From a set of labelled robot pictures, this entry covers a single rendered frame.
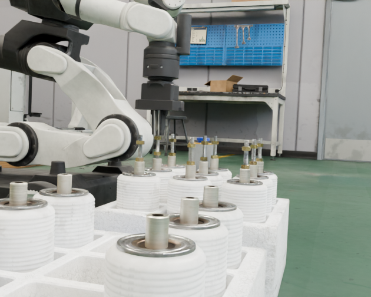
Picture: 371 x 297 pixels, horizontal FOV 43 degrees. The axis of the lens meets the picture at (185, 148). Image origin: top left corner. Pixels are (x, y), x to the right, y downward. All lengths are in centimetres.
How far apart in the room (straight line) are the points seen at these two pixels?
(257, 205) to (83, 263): 40
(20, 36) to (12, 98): 209
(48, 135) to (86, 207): 82
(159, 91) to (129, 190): 26
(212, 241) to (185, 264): 12
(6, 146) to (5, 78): 214
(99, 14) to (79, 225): 61
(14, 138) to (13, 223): 94
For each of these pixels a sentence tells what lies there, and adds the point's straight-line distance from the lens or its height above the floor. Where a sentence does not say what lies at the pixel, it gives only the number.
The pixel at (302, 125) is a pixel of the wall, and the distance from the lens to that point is 610.
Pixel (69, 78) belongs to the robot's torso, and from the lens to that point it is 147.
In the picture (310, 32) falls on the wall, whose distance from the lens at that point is 621.
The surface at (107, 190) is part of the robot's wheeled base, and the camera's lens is 147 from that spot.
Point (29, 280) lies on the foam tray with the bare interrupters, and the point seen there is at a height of 18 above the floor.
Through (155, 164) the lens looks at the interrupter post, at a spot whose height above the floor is 27.
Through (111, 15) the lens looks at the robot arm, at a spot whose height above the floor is 62.
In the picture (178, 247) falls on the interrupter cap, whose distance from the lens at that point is 44.
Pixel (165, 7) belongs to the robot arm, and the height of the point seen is 77.
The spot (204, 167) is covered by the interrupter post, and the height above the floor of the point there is 27.
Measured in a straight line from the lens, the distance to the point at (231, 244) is 65.
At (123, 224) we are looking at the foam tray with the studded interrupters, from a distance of 99.
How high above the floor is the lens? 37
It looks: 3 degrees down
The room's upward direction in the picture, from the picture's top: 3 degrees clockwise
